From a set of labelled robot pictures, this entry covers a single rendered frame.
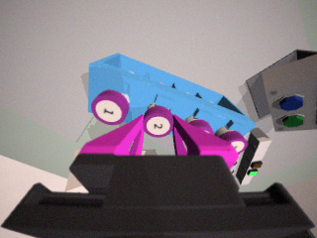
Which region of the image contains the blue tube rack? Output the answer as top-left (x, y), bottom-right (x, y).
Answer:
top-left (88, 54), bottom-right (257, 136)

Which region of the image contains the purple screw cap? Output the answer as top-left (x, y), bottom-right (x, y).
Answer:
top-left (91, 90), bottom-right (129, 125)
top-left (219, 131), bottom-right (248, 154)
top-left (189, 119), bottom-right (215, 136)
top-left (143, 106), bottom-right (173, 138)

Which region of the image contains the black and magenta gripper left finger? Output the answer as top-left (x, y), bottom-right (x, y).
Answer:
top-left (78, 114), bottom-right (144, 155)

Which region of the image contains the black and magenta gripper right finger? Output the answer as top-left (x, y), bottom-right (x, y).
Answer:
top-left (172, 114), bottom-right (239, 169)

